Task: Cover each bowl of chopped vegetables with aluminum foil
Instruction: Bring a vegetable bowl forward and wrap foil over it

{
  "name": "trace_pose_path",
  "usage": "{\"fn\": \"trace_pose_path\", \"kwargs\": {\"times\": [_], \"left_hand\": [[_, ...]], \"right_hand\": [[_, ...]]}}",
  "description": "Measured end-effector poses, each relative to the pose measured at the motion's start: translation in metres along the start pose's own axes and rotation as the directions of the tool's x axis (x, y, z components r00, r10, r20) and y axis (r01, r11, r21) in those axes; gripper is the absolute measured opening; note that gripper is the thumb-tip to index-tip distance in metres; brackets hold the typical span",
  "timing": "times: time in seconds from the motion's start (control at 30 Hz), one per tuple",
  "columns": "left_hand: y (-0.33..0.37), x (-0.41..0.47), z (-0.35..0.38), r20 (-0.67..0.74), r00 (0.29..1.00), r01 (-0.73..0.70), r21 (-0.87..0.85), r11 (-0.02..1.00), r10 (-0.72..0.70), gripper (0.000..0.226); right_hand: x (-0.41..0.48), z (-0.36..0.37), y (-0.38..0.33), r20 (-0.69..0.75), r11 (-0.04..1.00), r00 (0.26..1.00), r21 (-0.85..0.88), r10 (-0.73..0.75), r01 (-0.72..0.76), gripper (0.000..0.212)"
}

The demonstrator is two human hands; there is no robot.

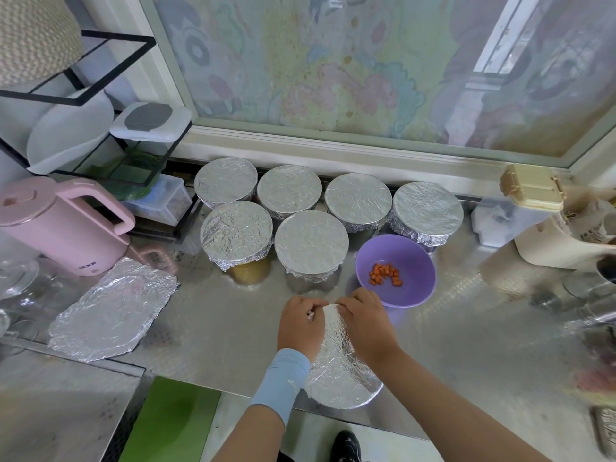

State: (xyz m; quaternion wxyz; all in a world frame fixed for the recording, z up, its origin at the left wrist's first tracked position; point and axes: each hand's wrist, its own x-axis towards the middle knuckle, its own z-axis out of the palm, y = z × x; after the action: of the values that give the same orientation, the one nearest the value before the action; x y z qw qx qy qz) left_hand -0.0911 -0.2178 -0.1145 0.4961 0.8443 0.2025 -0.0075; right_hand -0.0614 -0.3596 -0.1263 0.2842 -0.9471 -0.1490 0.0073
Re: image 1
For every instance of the clear plastic box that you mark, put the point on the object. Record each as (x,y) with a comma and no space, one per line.
(159,200)

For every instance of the black right shoe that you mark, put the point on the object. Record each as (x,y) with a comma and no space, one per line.
(346,446)

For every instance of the green floor mat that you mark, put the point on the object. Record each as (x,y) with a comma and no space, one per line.
(171,423)

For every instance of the purple bowl carrot pieces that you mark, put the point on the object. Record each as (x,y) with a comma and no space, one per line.
(409,257)

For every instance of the stack of aluminium foil sheets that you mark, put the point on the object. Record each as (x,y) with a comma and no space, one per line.
(114,311)

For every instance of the white plate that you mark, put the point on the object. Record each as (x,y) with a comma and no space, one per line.
(69,134)

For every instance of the clear glass jar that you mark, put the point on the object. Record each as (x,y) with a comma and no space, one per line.
(17,279)

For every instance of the window with cartoon film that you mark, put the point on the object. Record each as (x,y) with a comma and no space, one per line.
(366,62)

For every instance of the light blue wristband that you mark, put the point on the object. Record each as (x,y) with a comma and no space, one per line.
(280,385)

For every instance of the foil-covered bowl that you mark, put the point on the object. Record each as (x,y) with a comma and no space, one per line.
(236,234)
(289,189)
(225,181)
(342,378)
(358,201)

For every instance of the person's right hand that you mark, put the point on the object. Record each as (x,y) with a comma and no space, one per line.
(368,324)

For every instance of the cream organiser tray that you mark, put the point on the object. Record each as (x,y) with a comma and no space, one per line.
(563,245)

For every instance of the person's left hand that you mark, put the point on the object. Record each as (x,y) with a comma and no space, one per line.
(301,327)

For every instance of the yellow bowl with greens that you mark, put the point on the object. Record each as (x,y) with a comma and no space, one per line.
(249,272)

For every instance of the person's right forearm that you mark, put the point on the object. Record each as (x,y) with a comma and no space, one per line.
(462,416)

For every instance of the beige round object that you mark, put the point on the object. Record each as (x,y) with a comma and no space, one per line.
(532,187)

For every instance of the pink electric kettle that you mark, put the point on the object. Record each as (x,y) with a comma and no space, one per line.
(53,226)

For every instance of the stainless steel countertop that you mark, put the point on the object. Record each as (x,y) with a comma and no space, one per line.
(481,351)

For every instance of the black metal rack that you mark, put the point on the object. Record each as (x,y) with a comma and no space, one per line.
(106,72)

